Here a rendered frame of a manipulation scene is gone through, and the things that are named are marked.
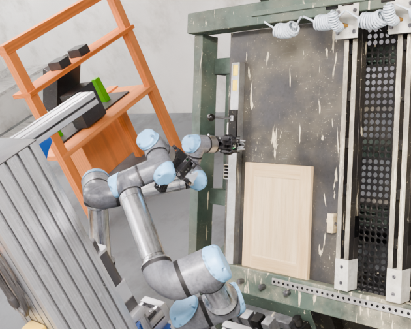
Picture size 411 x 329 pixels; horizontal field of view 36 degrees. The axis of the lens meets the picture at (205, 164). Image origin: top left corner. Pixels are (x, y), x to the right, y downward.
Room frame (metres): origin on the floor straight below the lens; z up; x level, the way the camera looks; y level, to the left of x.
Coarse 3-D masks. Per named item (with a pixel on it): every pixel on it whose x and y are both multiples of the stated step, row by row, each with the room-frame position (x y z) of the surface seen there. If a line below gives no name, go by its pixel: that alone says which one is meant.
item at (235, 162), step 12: (240, 72) 2.81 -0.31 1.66; (240, 84) 2.80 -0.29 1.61; (240, 96) 2.78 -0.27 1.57; (240, 108) 2.76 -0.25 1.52; (240, 120) 2.74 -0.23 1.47; (240, 132) 2.73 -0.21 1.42; (240, 156) 2.69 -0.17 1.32; (228, 168) 2.69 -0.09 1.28; (240, 168) 2.67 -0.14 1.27; (228, 180) 2.67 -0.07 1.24; (240, 180) 2.66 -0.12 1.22; (228, 192) 2.65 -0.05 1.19; (240, 192) 2.64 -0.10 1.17; (228, 204) 2.63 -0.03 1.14; (228, 216) 2.61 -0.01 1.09; (228, 228) 2.59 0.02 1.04; (228, 240) 2.57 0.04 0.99; (228, 252) 2.55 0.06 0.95
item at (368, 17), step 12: (336, 0) 2.25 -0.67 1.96; (348, 0) 2.21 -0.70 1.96; (360, 0) 2.17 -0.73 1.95; (372, 0) 2.15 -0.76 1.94; (252, 12) 2.56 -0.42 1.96; (264, 12) 2.51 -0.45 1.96; (276, 12) 2.46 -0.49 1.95; (348, 12) 2.25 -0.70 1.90; (372, 12) 2.19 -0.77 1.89; (408, 12) 2.06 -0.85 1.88; (276, 24) 2.51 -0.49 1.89; (288, 24) 2.45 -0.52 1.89; (324, 24) 2.37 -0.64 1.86; (360, 24) 2.19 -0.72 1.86; (372, 24) 2.16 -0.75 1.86; (384, 24) 2.14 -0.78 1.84; (276, 36) 2.50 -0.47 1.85; (288, 36) 2.47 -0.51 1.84
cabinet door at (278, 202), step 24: (264, 168) 2.55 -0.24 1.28; (288, 168) 2.45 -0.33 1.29; (312, 168) 2.36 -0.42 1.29; (264, 192) 2.52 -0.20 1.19; (288, 192) 2.41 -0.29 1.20; (264, 216) 2.47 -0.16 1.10; (288, 216) 2.37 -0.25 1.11; (264, 240) 2.43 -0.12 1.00; (288, 240) 2.33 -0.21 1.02; (264, 264) 2.39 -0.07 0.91; (288, 264) 2.29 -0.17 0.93
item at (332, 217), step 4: (328, 216) 2.20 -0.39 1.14; (332, 216) 2.19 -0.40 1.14; (336, 216) 2.20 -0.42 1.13; (328, 220) 2.20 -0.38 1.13; (332, 220) 2.18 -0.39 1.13; (336, 220) 2.19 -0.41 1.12; (328, 224) 2.19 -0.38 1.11; (332, 224) 2.18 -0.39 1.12; (328, 228) 2.19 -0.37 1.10; (332, 228) 2.17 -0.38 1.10; (336, 228) 2.18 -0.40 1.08; (332, 232) 2.17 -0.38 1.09
